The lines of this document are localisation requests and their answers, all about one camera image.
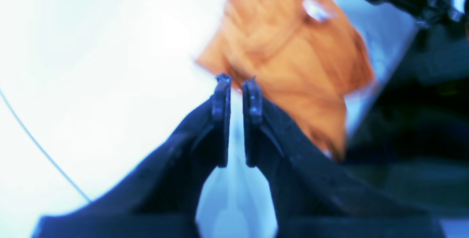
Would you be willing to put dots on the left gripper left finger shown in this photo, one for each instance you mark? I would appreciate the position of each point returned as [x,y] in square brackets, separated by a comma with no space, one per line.
[159,197]

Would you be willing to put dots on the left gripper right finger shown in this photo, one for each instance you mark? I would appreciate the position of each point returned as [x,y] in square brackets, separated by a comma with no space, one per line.
[313,196]

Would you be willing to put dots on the orange t-shirt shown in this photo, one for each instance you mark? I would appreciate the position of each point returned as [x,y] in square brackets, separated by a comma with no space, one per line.
[306,56]

